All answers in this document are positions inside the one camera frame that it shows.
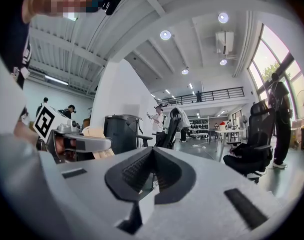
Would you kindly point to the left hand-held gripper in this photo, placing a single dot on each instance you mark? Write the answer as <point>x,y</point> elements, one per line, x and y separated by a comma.
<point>45,122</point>

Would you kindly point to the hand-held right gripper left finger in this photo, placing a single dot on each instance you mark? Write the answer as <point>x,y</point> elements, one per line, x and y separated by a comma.
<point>91,196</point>

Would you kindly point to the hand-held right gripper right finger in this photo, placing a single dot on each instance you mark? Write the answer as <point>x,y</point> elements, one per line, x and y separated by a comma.
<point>206,209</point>

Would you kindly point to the person's left forearm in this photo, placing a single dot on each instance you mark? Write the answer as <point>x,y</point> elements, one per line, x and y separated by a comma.
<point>24,132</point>

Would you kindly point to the person's left hand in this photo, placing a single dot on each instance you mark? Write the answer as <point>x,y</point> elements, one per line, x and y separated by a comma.
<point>64,147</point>

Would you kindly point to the cardboard box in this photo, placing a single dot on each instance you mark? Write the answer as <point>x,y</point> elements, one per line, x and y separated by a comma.
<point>96,134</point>

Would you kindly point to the black bin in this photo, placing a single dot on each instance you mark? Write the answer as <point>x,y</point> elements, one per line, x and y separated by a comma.
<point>121,134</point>

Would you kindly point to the ceiling strip light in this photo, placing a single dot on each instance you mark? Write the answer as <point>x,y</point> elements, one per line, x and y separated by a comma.
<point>56,80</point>

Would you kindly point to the black office chair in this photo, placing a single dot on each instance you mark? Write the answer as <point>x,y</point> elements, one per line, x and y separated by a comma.
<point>254,149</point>

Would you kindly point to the white table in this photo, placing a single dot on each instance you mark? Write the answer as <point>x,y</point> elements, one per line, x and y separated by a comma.
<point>229,133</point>

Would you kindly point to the black chair with white jacket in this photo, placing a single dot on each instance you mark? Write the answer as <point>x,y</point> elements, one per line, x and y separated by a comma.
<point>170,134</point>

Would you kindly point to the storage shelf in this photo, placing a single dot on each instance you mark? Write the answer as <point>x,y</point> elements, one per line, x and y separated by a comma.
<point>198,126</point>

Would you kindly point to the red and white container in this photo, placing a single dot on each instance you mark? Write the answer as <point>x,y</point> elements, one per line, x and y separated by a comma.
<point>222,126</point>

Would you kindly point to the white jacket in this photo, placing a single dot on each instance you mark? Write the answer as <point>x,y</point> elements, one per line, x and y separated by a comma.
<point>184,117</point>

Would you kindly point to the black balcony railing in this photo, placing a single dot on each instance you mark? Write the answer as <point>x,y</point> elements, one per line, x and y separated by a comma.
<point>204,96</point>

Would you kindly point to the round ceiling lamp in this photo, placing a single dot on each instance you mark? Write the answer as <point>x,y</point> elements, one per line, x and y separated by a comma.
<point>223,62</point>
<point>223,17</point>
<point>165,35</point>
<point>184,71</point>

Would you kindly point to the person's black shirt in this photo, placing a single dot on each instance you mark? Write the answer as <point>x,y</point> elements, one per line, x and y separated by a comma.
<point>9,34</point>

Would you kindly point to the large arched window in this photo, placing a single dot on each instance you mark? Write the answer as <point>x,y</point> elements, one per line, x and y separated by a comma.
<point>266,56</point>

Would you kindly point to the white air conditioner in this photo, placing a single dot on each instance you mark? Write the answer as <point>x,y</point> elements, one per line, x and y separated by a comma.
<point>224,41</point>

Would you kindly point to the black head-worn camera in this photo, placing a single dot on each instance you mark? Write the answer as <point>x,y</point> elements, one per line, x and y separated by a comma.
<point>113,2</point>

